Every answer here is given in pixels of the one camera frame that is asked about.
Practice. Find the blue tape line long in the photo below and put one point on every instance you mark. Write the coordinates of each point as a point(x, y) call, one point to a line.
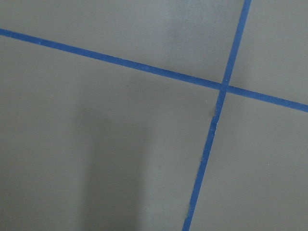
point(157, 71)

